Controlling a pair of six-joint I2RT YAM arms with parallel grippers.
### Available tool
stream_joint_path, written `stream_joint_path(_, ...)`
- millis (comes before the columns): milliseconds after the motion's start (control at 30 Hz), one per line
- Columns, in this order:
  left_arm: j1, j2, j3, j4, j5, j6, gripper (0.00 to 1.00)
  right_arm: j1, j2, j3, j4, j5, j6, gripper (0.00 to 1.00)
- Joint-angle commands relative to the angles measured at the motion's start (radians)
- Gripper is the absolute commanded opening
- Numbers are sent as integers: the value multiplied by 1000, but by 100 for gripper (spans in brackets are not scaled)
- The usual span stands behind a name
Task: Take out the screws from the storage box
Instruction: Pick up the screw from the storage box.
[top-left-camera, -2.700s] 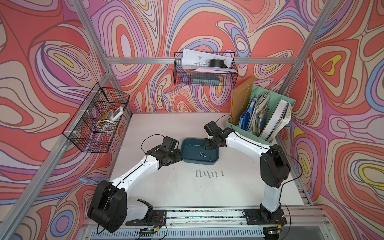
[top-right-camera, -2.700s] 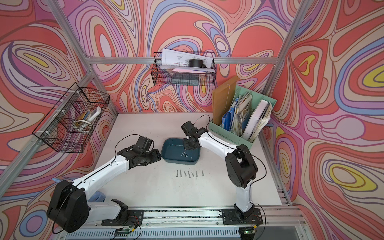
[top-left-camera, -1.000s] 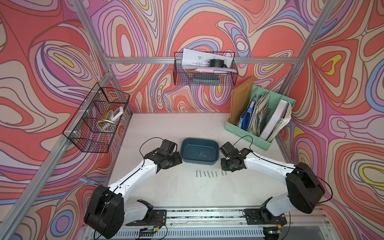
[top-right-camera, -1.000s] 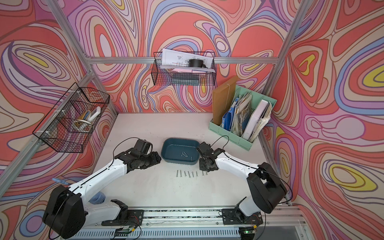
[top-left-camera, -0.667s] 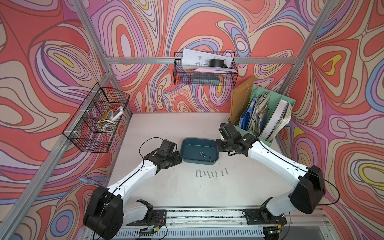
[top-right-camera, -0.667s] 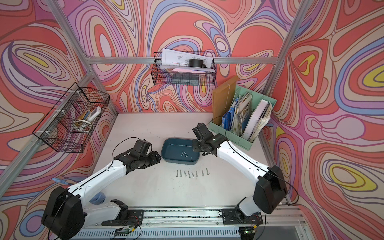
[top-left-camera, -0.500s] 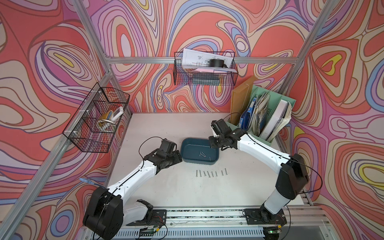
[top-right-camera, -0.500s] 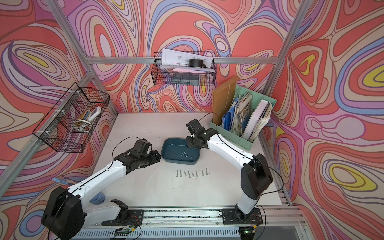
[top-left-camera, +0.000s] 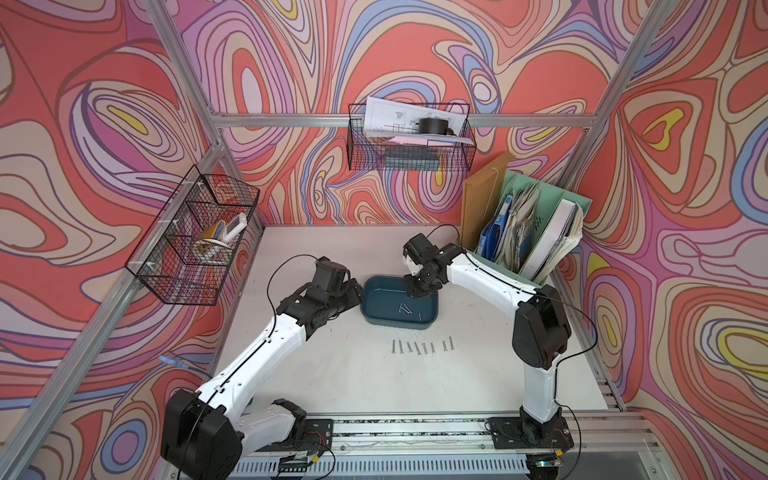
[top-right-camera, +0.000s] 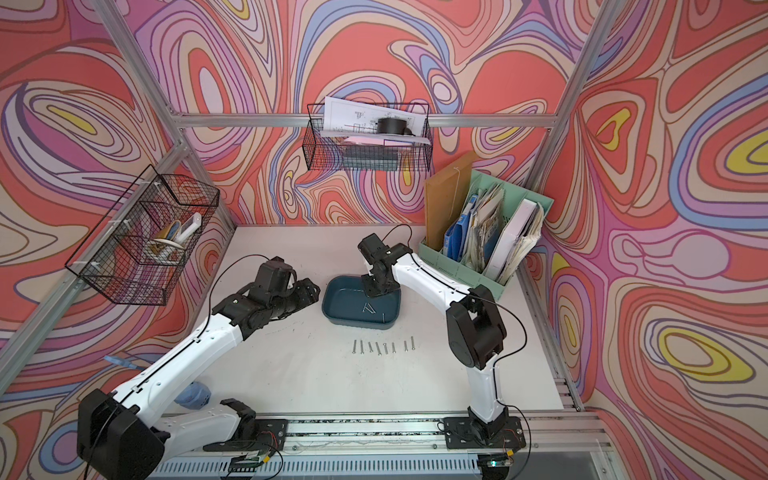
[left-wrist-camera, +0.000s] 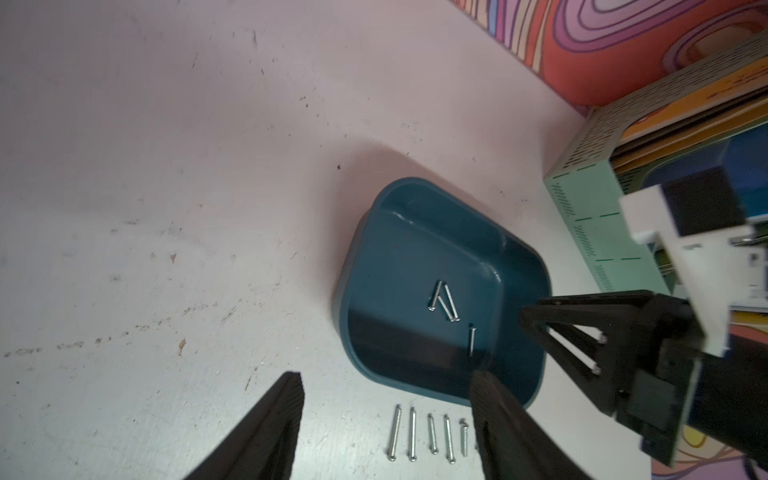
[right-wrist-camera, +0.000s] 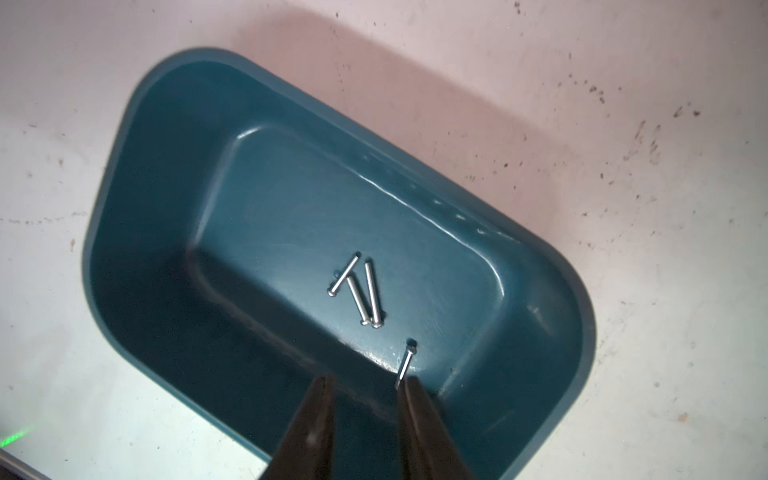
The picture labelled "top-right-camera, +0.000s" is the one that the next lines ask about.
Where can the black wire basket wall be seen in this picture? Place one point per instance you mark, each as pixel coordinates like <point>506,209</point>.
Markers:
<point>135,261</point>
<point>327,154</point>

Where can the teal plastic storage tray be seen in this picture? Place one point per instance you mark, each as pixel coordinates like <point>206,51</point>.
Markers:
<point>345,303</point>

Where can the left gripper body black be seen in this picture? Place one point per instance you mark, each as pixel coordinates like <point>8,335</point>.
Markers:
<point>296,296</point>

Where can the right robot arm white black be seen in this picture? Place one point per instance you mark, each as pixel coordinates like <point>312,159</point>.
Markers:
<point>475,329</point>

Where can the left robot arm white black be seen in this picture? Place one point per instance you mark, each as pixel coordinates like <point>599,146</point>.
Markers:
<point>121,434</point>

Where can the black tape roll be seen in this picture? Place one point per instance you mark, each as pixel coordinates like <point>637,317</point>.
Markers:
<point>393,126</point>

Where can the blue folder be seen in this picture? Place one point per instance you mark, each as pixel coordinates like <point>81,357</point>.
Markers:
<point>456,237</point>

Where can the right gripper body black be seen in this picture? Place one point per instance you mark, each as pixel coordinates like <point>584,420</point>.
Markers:
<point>374,286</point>

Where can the white paper sheets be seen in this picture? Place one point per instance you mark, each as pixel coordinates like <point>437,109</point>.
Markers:
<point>355,122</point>

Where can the green file organizer box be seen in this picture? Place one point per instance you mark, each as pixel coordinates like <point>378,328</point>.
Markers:
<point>513,196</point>

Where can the white binder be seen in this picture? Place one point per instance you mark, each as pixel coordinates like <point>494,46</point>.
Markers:
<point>508,239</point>

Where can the stack of papers in organizer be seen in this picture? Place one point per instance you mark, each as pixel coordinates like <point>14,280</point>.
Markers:
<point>485,227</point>

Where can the black wire basket left wall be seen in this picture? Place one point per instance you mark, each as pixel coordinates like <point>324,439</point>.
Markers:
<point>135,261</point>

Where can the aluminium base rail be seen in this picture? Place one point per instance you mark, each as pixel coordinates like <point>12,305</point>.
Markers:
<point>546,445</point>

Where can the brown cardboard folder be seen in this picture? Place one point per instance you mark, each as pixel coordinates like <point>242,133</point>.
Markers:
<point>445,193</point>

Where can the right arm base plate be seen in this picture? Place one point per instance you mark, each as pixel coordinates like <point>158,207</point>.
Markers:
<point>461,433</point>

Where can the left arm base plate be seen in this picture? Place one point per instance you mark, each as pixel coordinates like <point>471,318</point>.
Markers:
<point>261,434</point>

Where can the black wire basket back wall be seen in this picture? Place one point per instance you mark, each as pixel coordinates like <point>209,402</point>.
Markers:
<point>327,154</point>

